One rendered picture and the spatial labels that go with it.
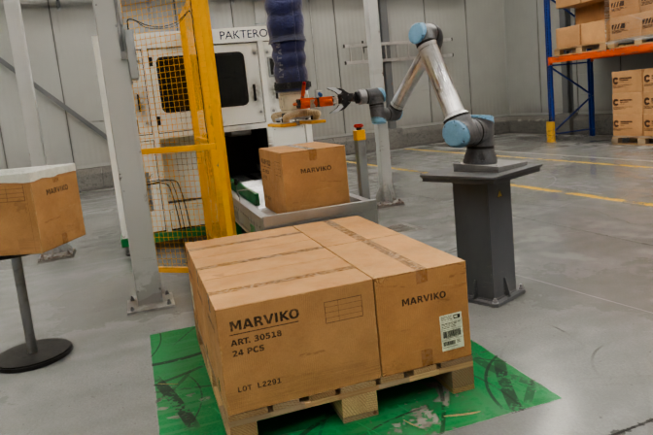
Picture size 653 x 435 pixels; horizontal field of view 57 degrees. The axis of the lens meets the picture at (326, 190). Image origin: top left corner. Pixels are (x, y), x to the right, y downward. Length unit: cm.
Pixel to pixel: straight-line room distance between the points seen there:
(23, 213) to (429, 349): 203
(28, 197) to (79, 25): 909
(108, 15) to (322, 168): 162
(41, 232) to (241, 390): 144
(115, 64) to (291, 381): 242
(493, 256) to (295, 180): 120
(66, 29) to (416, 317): 1045
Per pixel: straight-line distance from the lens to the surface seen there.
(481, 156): 346
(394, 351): 243
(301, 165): 353
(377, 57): 667
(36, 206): 325
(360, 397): 244
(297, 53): 376
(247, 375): 227
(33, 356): 367
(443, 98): 337
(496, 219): 349
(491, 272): 351
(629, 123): 1120
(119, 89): 401
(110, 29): 405
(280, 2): 377
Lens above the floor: 123
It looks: 9 degrees down
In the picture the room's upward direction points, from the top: 6 degrees counter-clockwise
